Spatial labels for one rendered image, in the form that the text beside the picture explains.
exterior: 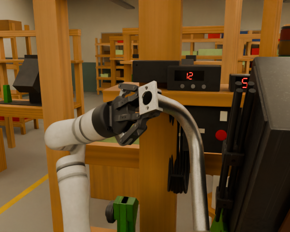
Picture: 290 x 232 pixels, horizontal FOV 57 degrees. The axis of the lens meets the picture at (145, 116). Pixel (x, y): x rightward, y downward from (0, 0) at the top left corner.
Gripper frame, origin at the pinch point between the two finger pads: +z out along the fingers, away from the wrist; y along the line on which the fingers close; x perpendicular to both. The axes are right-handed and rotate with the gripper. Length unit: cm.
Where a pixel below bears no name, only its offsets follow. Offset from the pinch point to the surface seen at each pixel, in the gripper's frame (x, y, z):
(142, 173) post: 38, -6, -41
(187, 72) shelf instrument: 26.9, 19.1, -8.7
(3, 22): 94, 333, -449
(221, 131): 37.5, 1.9, -6.2
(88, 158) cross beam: 30, 3, -65
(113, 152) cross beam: 36, 4, -55
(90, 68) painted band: 546, 553, -821
